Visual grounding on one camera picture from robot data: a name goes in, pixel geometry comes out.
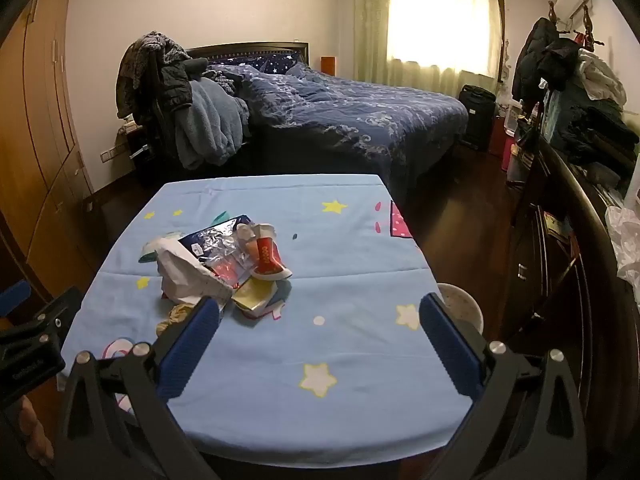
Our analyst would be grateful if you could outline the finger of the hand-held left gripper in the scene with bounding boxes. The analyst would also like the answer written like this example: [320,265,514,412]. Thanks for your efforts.
[0,282,32,317]

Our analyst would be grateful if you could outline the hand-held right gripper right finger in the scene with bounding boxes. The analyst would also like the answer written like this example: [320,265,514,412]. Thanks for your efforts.
[419,292,588,480]

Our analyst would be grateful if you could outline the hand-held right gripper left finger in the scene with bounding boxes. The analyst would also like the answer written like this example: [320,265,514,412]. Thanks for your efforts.
[52,296,222,480]

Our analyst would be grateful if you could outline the white round bin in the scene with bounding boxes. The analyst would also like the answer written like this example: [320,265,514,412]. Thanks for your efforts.
[437,282,485,333]

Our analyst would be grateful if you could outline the person's left hand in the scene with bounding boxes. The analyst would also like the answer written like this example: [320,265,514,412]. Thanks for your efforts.
[16,394,54,467]

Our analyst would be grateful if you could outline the yellow flat packet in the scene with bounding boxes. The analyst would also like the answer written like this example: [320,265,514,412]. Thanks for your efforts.
[231,277,287,318]

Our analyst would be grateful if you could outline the green and white wrapper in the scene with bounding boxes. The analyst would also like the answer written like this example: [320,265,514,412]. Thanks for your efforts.
[138,231,182,264]

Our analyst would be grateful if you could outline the crumpled red paper cup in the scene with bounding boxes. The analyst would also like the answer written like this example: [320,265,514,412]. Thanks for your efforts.
[236,222,294,281]

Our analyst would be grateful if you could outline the light blue star-print tablecloth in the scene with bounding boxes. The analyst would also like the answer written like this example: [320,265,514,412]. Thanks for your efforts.
[57,174,483,463]

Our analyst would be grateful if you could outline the dark wooden dresser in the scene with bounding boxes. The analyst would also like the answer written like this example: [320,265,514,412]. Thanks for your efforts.
[499,130,640,463]

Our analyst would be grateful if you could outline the wooden wardrobe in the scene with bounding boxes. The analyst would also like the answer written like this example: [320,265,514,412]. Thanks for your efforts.
[0,0,110,306]

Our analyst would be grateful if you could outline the dark bedside table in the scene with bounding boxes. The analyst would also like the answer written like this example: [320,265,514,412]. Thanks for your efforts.
[117,124,166,187]

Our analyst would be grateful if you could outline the pink container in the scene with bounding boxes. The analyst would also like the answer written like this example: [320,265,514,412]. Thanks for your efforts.
[501,137,522,172]

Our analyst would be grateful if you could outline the clear crumpled plastic bag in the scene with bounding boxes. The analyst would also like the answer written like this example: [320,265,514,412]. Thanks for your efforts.
[604,204,640,307]

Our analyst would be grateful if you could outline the red box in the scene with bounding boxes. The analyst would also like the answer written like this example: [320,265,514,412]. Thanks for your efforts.
[488,115,516,159]

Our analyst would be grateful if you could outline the black suitcase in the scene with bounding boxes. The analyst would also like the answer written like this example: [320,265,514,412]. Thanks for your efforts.
[457,84,497,152]

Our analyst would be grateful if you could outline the white plastic jug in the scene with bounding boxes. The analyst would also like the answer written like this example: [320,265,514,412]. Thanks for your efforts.
[502,100,524,137]

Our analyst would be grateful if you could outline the pile of dark clothes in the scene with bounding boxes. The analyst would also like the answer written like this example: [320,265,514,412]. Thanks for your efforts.
[552,99,640,183]

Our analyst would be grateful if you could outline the navy patterned duvet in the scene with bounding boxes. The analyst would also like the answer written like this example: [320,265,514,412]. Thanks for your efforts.
[202,62,469,183]

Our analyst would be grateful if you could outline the grey patterned garment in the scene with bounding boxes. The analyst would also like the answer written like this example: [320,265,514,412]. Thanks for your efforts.
[115,31,192,122]

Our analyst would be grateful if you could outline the navy star-print pillow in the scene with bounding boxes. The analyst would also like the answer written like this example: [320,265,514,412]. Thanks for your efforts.
[206,51,306,77]

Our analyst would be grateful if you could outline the black hanging coats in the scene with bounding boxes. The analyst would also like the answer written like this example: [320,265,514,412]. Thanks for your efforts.
[511,16,583,107]

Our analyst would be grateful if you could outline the dark wooden bed headboard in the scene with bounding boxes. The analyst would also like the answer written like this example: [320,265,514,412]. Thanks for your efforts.
[185,41,310,68]

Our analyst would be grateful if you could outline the white crumpled garment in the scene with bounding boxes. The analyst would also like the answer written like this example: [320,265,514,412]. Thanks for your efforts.
[577,49,629,107]

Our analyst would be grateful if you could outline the cream window curtain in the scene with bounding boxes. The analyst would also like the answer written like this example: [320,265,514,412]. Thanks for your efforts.
[351,0,505,100]

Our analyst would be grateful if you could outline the wooden coat rack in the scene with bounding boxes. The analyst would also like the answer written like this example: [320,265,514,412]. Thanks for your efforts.
[546,0,603,52]

